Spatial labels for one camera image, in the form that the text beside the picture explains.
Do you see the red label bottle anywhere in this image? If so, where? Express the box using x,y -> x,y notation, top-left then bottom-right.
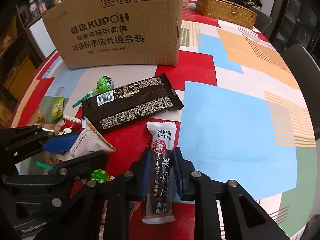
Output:
37,0 -> 47,14

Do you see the dark chair right far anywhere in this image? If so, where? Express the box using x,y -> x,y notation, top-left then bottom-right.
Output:
249,7 -> 273,34

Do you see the plastic water bottle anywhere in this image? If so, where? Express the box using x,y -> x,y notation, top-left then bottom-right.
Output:
29,0 -> 40,19

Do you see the small green candy packet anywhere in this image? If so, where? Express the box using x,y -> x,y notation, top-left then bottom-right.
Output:
52,96 -> 64,122

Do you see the brown cardboard box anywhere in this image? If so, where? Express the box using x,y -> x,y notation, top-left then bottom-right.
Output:
43,0 -> 183,69

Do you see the fruit leather snack bar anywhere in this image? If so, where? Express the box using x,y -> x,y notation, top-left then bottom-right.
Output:
142,121 -> 176,224

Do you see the white triangular snack packet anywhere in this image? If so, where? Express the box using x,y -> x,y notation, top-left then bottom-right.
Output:
65,117 -> 116,160

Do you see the colourful patterned tablecloth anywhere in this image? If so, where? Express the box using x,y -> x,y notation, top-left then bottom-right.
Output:
12,2 -> 317,239

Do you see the woven wicker basket box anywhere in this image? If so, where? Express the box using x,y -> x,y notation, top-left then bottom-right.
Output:
196,0 -> 257,29

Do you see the dark chair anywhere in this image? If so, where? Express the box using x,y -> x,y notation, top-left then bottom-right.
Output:
249,7 -> 273,34
280,44 -> 320,140

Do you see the green lollipop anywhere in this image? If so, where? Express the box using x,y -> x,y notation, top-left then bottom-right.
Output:
36,161 -> 111,183
72,75 -> 114,108

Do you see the dark chocolate bar wrapper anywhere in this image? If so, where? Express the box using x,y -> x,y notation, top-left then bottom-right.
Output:
81,73 -> 183,134

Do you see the dark chair right near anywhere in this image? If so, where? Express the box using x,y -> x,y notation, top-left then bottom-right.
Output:
280,44 -> 320,140

